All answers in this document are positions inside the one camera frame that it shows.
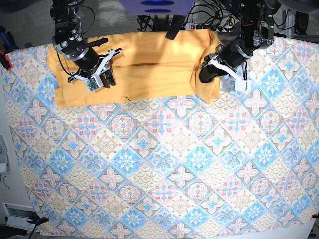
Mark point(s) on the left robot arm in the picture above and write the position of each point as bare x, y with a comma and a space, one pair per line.
256, 32

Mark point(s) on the white power strip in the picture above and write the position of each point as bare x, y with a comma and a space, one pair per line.
226, 27

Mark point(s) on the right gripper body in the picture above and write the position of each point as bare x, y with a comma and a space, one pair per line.
91, 66

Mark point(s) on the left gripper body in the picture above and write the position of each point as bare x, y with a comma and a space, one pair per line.
232, 60

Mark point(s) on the red table clamp left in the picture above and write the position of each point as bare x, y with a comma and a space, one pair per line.
5, 61

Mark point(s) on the white tray bottom left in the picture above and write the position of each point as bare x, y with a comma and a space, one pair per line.
17, 216

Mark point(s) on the yellow T-shirt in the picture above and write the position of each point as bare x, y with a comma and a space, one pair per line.
150, 66

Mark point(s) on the patterned tile tablecloth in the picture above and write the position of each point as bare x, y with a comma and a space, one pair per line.
172, 167

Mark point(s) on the orange clamp bottom left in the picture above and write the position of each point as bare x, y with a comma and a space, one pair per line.
37, 221

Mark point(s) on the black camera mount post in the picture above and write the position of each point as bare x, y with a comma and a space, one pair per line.
175, 26

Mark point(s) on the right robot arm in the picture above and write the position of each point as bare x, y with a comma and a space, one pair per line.
68, 40

